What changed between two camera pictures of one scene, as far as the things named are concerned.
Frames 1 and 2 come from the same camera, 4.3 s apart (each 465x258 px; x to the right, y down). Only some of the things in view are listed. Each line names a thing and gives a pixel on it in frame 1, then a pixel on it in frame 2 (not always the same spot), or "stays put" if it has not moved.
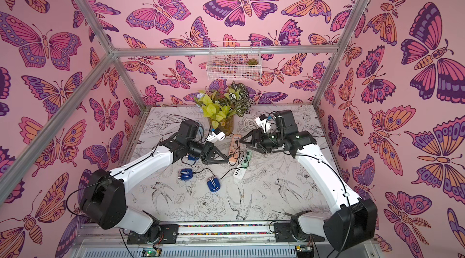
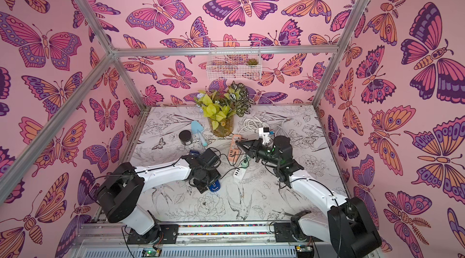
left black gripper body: x=202 y=152 → x=209 y=177
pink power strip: x=235 y=148 stays put
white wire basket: x=234 y=60 stays put
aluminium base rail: x=206 y=240 stays put
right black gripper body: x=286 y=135 → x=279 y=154
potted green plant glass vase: x=220 y=107 stays put
